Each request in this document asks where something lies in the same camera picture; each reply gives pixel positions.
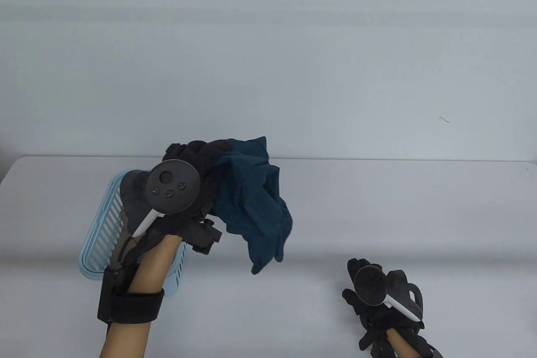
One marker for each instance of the person's right hand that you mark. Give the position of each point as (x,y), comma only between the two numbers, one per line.
(369,316)

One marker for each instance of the light blue plastic basket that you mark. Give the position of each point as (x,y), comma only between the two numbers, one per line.
(100,244)

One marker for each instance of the person's left hand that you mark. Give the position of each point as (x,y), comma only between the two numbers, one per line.
(205,160)

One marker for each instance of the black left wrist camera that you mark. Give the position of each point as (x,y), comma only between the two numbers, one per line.
(205,236)

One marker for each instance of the person's right forearm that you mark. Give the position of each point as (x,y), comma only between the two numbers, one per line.
(396,343)

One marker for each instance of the grey white left controller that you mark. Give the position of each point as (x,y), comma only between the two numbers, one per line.
(172,186)

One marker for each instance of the teal shorts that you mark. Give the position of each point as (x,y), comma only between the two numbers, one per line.
(251,198)

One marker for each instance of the person's left forearm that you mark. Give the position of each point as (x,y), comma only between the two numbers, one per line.
(147,265)

